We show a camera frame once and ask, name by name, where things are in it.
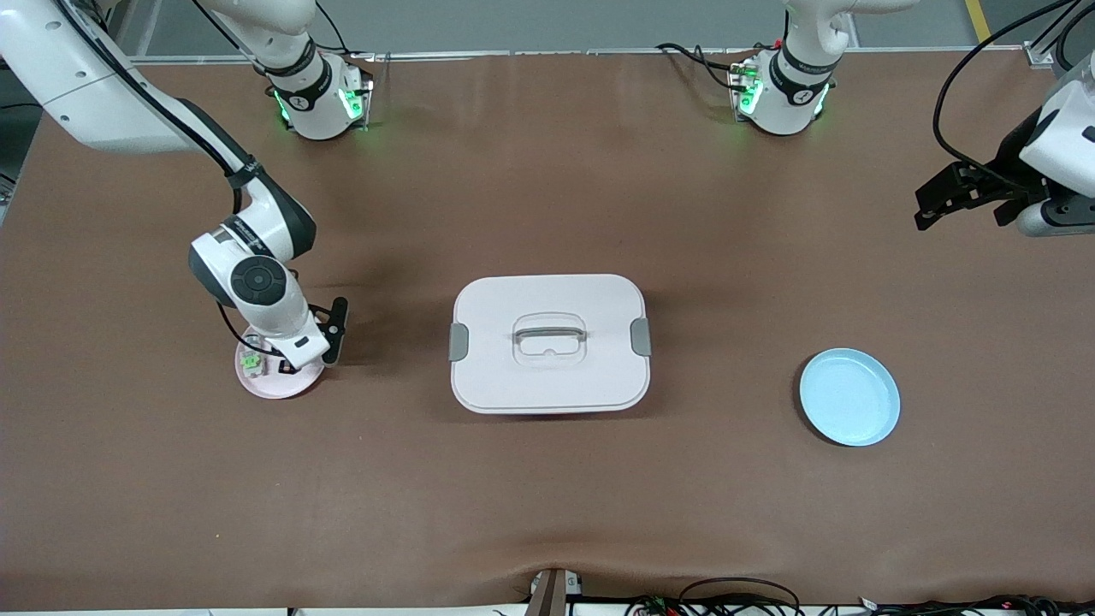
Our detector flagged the pink round plate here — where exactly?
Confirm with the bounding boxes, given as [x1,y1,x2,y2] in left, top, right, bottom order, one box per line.
[234,321,331,400]

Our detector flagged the light blue round plate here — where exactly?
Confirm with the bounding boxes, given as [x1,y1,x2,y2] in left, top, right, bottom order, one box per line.
[799,346,902,447]

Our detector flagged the white lidded container grey latches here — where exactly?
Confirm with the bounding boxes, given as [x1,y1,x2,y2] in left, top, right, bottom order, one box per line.
[448,274,652,416]

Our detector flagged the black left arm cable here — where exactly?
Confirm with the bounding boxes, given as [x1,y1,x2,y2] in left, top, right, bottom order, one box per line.
[932,0,1095,185]

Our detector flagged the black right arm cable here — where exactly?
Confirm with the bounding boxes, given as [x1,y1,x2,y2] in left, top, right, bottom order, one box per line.
[51,0,287,358]

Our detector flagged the black arm base cable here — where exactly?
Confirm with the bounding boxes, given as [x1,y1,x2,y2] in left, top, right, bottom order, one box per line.
[655,41,738,92]

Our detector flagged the metal table edge bracket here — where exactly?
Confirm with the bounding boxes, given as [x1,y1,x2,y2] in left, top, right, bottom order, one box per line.
[524,567,584,616]

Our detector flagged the black cable bundle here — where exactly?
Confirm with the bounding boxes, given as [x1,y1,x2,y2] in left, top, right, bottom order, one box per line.
[624,577,1095,616]

